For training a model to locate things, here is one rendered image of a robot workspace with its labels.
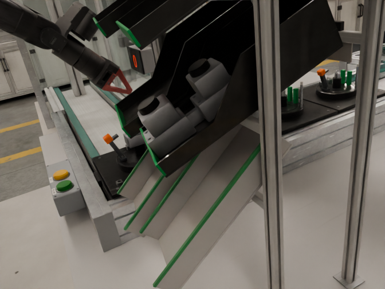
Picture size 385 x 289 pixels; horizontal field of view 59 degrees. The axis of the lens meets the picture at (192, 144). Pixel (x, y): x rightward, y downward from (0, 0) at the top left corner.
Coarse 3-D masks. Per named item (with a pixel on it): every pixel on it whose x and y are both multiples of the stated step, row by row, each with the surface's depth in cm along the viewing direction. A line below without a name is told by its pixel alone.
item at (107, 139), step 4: (104, 136) 88; (108, 136) 87; (112, 136) 89; (116, 136) 88; (104, 140) 87; (108, 140) 88; (112, 140) 88; (112, 144) 89; (116, 148) 90; (116, 152) 90; (120, 152) 90; (120, 156) 91
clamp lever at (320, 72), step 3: (321, 69) 114; (324, 69) 114; (327, 69) 115; (318, 72) 114; (321, 72) 113; (324, 72) 114; (318, 75) 116; (321, 75) 114; (324, 75) 115; (321, 78) 116; (324, 78) 115; (321, 81) 117; (324, 81) 116; (324, 84) 117; (327, 84) 117; (324, 87) 118; (327, 87) 117
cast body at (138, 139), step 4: (140, 132) 90; (124, 136) 91; (136, 136) 90; (140, 136) 90; (128, 140) 89; (132, 140) 89; (136, 140) 90; (140, 140) 90; (128, 144) 90; (132, 144) 90; (136, 144) 90; (140, 144) 91
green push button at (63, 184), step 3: (66, 180) 90; (60, 183) 89; (63, 183) 89; (66, 183) 88; (69, 183) 88; (57, 186) 88; (60, 186) 88; (63, 186) 87; (66, 186) 87; (69, 186) 88; (57, 189) 88; (60, 189) 87; (63, 189) 87; (66, 189) 87
